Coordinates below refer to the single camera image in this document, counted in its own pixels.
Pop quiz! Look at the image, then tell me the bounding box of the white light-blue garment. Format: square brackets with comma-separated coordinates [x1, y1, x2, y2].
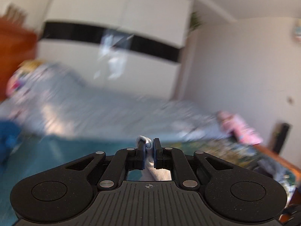
[137, 136, 171, 181]

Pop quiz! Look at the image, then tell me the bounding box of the pink blanket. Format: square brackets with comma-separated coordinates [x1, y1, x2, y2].
[217, 111, 263, 145]

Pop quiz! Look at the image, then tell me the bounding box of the light blue floral quilt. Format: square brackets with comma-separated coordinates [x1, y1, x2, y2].
[1, 63, 228, 141]

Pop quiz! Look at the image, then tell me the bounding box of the teal floral bed sheet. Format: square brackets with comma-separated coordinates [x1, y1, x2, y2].
[1, 136, 297, 225]

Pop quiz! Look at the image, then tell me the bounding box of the dark blue garment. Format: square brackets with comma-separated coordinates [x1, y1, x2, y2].
[0, 119, 21, 169]

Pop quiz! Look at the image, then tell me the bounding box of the white black-striped wardrobe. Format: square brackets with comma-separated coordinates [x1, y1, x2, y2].
[38, 0, 193, 99]

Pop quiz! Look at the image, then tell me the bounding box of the green potted plant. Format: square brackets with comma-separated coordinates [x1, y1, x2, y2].
[189, 11, 203, 32]

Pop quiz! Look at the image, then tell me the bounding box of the colourful cartoon pillow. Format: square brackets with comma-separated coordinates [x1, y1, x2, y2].
[6, 60, 45, 98]

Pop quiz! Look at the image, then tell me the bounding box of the orange wooden headboard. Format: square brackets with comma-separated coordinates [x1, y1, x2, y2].
[0, 18, 38, 101]

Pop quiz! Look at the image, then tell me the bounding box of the black box by wall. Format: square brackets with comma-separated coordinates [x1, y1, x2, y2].
[273, 122, 290, 155]

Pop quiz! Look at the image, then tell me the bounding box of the wall switch panel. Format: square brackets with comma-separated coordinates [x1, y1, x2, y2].
[3, 3, 27, 27]

